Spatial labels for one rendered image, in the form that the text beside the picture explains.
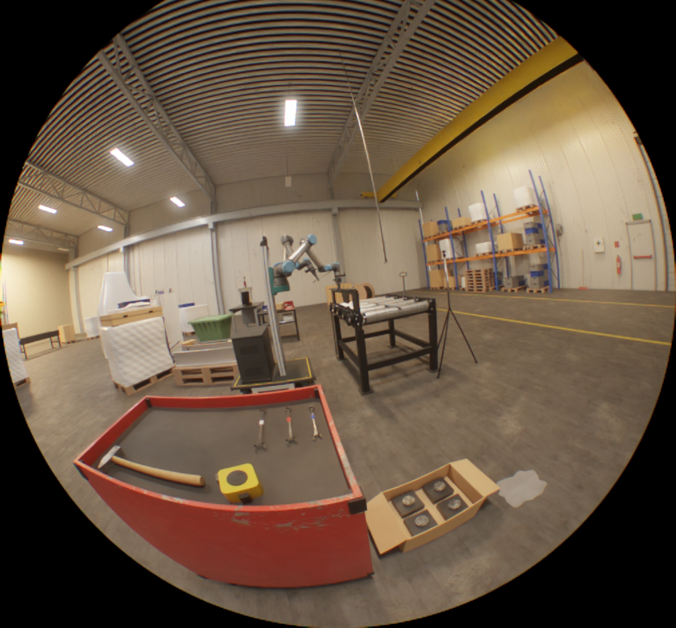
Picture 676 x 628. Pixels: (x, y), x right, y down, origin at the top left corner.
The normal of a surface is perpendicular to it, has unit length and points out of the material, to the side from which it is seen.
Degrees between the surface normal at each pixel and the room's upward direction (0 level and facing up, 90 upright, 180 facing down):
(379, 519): 42
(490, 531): 0
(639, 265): 90
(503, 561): 0
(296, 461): 0
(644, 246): 90
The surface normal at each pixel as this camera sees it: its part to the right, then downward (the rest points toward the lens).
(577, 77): -0.97, 0.14
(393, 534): -0.74, -0.65
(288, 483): -0.13, -0.99
